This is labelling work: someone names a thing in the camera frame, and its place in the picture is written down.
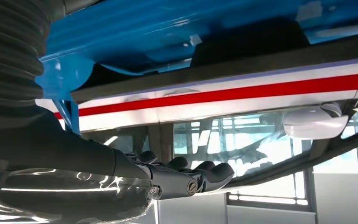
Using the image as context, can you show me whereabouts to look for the blue metal shelf rack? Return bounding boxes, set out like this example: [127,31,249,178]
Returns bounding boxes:
[35,0,358,135]

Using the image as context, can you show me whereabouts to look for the white car side mirror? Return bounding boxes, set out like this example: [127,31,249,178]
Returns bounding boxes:
[283,103,350,140]

